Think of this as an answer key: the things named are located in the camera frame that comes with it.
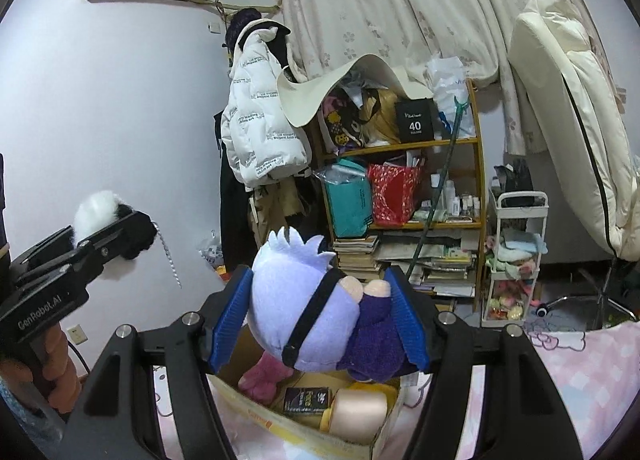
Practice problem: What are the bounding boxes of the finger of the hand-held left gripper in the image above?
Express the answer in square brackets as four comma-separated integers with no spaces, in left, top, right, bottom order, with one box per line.
[12,210,151,273]
[0,251,109,311]

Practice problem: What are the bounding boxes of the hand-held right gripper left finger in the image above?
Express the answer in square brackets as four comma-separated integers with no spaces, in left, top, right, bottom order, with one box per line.
[60,264,254,460]

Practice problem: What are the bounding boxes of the dark bag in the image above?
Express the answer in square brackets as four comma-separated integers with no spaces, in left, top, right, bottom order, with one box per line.
[492,157,533,193]

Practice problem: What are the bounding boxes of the wooden clothes rod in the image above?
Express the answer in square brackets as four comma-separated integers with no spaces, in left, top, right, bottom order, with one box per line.
[185,0,281,12]

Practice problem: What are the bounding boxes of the teal bag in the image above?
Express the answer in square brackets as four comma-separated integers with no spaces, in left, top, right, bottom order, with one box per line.
[315,157,373,238]

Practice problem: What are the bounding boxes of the pink cat print bed sheet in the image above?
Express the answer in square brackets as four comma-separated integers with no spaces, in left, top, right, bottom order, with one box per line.
[150,317,640,460]

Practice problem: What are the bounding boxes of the stack of old books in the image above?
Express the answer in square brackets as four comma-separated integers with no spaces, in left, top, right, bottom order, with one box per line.
[331,235,381,281]

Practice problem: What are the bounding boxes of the green pole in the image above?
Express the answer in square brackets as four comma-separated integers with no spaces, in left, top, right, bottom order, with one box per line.
[405,95,471,281]

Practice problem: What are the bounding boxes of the floral cream curtain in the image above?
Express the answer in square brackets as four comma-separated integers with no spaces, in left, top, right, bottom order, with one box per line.
[270,0,601,156]

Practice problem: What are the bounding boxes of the purple plush doll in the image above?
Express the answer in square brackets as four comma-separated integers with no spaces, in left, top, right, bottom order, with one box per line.
[250,226,416,383]

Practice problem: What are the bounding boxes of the black white furry keychain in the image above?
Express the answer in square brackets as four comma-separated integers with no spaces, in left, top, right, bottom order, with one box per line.
[72,190,183,291]

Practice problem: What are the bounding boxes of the pile of papers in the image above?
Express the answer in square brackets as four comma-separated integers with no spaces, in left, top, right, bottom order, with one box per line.
[380,235,476,298]

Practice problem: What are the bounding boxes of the white trolley cart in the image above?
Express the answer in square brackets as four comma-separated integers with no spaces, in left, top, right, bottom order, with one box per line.
[481,190,549,328]

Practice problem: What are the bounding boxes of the clear plastic bag of toys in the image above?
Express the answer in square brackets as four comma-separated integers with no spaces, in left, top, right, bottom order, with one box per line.
[200,235,226,273]

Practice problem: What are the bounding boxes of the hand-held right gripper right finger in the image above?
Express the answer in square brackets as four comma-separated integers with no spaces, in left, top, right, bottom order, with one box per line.
[386,265,584,460]

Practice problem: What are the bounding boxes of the yellow and peach plush roll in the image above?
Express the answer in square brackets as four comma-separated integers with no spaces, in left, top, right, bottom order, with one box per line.
[320,387,390,443]

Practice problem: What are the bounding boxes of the black tissue pack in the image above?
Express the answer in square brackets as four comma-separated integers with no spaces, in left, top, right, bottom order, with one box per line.
[282,386,333,417]

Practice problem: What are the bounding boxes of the cream cloth sheet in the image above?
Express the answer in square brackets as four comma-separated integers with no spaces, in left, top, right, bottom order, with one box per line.
[277,54,433,128]

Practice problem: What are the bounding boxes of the red gift bag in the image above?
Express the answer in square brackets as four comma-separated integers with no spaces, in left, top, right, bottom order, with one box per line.
[366,163,423,227]

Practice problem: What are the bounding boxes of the black hanging coat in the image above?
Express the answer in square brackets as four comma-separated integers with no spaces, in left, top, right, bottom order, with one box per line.
[212,110,258,273]

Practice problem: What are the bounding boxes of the beige hanging pants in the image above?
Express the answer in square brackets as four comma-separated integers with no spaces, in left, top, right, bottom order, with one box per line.
[247,182,301,261]

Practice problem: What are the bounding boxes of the pink plush toy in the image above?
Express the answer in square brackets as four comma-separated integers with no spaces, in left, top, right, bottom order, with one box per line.
[237,355,296,400]

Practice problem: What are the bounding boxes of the cluster of small bottles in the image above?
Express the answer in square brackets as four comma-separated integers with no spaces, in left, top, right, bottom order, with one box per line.
[429,172,482,221]

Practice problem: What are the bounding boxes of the cream padded chair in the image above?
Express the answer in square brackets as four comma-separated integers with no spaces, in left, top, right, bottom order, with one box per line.
[509,0,640,331]

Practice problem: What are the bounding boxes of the cardboard box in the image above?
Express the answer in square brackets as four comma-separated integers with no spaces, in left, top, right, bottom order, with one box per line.
[207,325,416,458]

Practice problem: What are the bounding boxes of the person's left hand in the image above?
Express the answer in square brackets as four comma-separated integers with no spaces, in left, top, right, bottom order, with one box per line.
[42,326,82,414]

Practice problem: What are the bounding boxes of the white plastic bag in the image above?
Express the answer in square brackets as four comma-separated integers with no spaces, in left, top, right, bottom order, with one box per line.
[425,56,476,138]

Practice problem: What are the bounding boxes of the white puffer jacket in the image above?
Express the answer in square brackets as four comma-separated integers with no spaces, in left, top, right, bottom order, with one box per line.
[221,17,311,188]

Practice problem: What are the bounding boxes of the wooden shelf unit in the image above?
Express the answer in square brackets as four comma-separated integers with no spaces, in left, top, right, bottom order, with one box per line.
[310,77,488,298]

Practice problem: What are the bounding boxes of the black square box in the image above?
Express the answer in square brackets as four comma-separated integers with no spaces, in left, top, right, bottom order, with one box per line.
[394,99,437,143]

